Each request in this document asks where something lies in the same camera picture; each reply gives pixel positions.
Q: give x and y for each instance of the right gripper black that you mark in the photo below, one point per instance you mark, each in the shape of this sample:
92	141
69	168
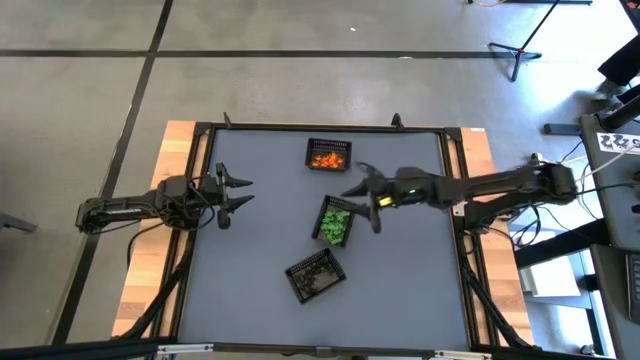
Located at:
405	187

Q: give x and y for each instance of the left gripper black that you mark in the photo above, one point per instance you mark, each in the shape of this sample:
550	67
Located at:
209	192

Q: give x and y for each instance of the black slotted plastic basket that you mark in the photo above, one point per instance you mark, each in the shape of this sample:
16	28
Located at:
295	290
345	201
312	146

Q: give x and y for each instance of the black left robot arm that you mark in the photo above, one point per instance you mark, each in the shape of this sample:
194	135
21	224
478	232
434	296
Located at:
115	207

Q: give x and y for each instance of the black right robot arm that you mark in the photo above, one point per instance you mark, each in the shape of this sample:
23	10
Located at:
500	185

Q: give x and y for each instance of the black diagonal support beam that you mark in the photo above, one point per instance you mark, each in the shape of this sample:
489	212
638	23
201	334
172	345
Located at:
555	248

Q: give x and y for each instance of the grey table foot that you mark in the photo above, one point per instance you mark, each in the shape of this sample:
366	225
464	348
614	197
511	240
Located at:
560	129

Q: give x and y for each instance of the black tripod stand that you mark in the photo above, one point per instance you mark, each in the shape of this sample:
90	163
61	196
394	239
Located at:
520	50

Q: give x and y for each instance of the grey furniture foot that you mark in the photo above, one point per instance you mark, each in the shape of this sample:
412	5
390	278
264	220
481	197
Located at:
17	223

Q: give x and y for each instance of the grey side table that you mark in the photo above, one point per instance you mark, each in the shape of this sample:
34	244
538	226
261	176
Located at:
612	300
610	210

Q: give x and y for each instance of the white marker paper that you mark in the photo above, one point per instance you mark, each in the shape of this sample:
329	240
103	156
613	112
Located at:
620	142

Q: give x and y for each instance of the black pole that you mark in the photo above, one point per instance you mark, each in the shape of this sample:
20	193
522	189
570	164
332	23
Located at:
622	115

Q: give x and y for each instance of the dark keyboard device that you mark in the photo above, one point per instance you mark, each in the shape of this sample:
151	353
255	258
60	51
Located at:
635	287

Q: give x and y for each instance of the person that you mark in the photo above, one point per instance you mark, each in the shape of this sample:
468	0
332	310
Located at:
622	67

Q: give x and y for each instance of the black clamp on frame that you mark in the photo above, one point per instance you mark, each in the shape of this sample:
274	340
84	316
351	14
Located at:
397	120
227	120

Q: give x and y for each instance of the black aluminium rig frame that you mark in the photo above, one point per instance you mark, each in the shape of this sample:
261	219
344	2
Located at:
452	135

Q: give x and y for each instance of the silver metal bracket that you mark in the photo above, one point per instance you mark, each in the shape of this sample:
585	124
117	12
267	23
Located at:
462	355
185	349

